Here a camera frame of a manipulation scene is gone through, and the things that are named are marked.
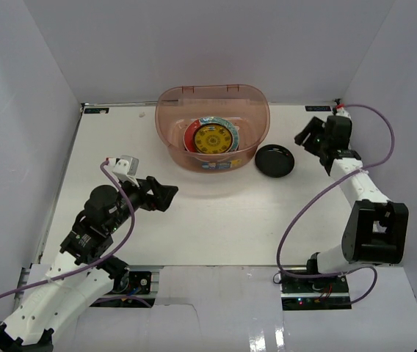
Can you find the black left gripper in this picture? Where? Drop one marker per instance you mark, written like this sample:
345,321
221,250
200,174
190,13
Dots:
150,194

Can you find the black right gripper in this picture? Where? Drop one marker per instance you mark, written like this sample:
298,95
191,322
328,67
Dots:
313,125

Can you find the black plate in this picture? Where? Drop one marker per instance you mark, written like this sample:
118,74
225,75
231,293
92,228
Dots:
274,161

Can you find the red and teal floral plate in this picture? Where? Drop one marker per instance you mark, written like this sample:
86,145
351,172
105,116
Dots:
192,128

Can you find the yellow patterned plate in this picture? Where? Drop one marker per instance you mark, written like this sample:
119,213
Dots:
213,139

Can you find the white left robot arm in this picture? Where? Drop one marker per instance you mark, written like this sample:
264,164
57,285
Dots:
82,271

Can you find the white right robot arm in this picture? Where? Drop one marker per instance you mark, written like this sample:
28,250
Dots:
376,228

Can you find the transparent pink plastic bin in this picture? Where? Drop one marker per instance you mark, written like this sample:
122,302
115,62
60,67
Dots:
243,105

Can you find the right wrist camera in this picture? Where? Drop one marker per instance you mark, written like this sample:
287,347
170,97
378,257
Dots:
340,110

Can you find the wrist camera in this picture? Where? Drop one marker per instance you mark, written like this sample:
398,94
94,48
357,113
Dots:
124,169
340,110

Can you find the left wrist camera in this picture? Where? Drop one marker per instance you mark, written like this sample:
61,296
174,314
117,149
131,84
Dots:
124,169

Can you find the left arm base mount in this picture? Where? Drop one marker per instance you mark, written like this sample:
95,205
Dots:
132,290

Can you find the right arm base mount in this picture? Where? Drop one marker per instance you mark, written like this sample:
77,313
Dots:
313,294

